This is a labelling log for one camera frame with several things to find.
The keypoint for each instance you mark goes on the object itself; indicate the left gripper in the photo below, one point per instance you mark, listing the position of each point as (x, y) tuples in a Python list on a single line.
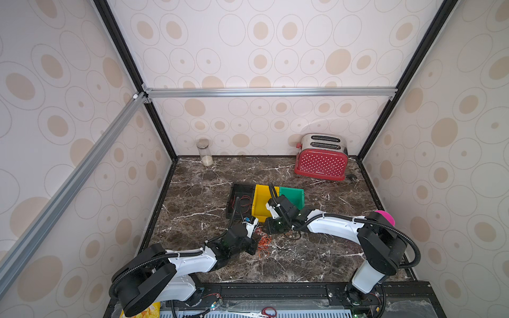
[(253, 246)]

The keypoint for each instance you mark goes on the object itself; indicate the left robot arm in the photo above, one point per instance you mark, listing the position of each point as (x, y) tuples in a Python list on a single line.
[(159, 275)]

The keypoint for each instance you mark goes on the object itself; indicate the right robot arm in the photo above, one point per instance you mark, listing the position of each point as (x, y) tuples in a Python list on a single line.
[(386, 249)]

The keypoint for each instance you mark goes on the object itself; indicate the green plastic bin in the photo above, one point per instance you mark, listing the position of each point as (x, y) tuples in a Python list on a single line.
[(294, 195)]

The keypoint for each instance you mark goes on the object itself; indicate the yellow plastic bin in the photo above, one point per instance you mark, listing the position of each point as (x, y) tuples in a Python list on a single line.
[(260, 199)]

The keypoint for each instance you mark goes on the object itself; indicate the black plastic bin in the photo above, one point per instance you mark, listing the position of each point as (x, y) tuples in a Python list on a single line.
[(240, 201)]

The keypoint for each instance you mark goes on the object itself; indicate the red polka dot toaster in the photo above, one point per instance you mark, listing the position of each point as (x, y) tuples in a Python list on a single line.
[(322, 157)]

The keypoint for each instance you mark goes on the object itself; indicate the pink plastic goblet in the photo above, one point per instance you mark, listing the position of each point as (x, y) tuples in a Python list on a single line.
[(387, 216)]

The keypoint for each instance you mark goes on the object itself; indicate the glass jar with lid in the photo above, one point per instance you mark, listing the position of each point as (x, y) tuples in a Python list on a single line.
[(204, 151)]

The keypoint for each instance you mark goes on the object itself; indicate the yellow snack bag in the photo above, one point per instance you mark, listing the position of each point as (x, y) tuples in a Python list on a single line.
[(152, 311)]

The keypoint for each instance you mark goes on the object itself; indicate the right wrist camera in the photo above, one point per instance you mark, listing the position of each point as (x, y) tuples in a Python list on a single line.
[(273, 208)]

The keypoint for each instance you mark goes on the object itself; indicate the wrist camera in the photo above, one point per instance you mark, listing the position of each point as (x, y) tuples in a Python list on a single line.
[(273, 208), (251, 223)]

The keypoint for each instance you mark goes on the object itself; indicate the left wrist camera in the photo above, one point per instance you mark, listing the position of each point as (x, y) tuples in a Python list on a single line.
[(251, 223)]

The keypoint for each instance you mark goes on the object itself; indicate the red handled scissors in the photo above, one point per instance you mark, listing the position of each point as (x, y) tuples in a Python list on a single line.
[(267, 312)]

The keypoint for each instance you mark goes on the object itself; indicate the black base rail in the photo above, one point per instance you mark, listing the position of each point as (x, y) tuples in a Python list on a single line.
[(392, 299)]

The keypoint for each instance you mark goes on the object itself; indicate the aluminium frame bar back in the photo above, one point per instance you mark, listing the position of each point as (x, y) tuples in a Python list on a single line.
[(283, 92)]

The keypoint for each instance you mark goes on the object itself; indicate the aluminium frame bar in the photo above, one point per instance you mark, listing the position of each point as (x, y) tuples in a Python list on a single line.
[(283, 92), (32, 238)]

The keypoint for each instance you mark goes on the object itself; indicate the aluminium frame bar left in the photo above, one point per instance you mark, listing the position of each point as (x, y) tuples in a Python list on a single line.
[(32, 238)]

